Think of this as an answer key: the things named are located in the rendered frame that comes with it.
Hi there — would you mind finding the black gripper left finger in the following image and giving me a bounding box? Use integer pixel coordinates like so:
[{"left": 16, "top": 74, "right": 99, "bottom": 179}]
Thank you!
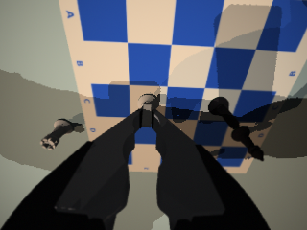
[{"left": 0, "top": 108, "right": 143, "bottom": 230}]

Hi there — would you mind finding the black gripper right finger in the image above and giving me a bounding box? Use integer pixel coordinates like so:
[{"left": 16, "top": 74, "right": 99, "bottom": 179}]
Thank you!
[{"left": 152, "top": 109, "right": 271, "bottom": 230}]

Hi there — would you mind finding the blue and cream chessboard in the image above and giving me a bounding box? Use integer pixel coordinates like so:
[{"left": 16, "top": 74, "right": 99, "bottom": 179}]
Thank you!
[{"left": 59, "top": 0, "right": 307, "bottom": 173}]

